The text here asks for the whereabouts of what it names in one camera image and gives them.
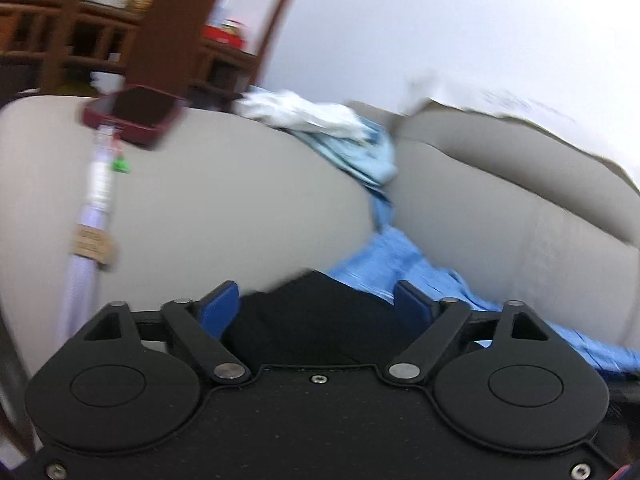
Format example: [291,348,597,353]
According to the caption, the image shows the black pants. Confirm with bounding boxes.
[222,270,417,367]

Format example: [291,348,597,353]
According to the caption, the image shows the brown wooden door frame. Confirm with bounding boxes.
[254,0,313,88]

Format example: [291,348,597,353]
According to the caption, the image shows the brown wooden post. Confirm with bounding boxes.
[122,0,242,97]

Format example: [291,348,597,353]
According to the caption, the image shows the dark red box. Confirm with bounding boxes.
[82,85,190,151]

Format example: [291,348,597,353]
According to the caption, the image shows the beige leather sofa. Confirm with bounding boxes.
[0,95,640,381]

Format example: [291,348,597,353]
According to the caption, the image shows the white strap with tags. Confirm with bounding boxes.
[56,127,132,346]

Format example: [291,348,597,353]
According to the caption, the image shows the white cloth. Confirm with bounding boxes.
[235,89,370,142]

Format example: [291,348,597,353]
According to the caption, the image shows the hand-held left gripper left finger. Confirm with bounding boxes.
[82,280,252,386]

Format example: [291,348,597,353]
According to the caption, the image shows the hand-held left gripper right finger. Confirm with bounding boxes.
[385,280,557,386]

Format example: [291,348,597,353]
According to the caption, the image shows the blue checked blanket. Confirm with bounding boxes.
[327,227,640,376]

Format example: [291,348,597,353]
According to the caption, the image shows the light blue cloth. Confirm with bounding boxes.
[287,117,401,235]

